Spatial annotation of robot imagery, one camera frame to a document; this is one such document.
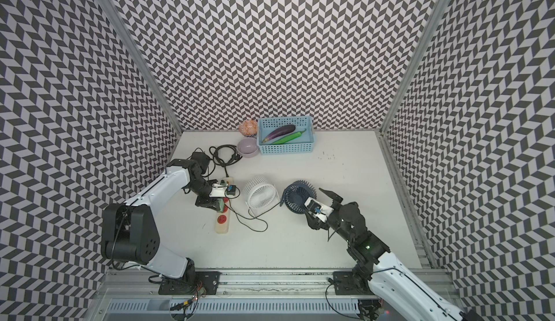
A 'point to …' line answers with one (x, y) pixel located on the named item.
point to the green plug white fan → (222, 204)
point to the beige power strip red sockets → (222, 219)
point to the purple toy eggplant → (280, 131)
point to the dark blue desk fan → (295, 195)
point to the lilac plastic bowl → (248, 147)
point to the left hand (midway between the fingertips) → (215, 200)
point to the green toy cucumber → (285, 139)
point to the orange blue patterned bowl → (248, 128)
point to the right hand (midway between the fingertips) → (316, 201)
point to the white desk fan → (259, 193)
